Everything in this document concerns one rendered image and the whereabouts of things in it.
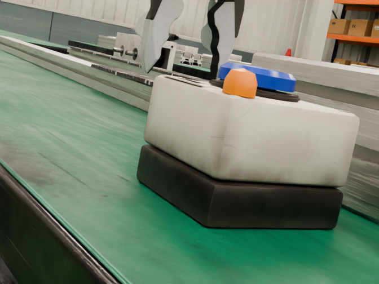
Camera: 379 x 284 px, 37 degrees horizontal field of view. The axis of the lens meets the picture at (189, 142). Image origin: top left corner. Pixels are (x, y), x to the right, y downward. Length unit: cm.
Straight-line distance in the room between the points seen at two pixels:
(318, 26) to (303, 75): 823
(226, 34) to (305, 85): 25
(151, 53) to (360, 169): 32
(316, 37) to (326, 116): 834
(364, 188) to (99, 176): 15
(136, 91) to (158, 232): 46
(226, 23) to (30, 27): 1117
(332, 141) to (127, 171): 12
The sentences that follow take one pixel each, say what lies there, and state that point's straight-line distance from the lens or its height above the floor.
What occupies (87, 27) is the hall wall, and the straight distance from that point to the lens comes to 1217.
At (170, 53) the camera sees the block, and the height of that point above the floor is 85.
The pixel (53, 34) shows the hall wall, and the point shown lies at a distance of 1192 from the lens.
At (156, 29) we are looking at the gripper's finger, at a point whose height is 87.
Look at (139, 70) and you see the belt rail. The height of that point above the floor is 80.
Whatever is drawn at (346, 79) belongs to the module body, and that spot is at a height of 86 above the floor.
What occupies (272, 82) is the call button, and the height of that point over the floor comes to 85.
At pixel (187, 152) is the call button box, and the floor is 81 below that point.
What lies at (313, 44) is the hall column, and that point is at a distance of 859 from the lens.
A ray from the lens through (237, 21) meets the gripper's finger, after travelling 65.
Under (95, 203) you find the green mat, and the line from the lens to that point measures 26.
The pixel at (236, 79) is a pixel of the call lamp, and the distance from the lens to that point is 25.
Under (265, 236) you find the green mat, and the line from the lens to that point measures 26.
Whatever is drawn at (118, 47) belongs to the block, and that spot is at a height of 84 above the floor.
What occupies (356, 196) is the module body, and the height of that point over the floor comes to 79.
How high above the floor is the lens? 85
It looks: 9 degrees down
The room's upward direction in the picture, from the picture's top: 11 degrees clockwise
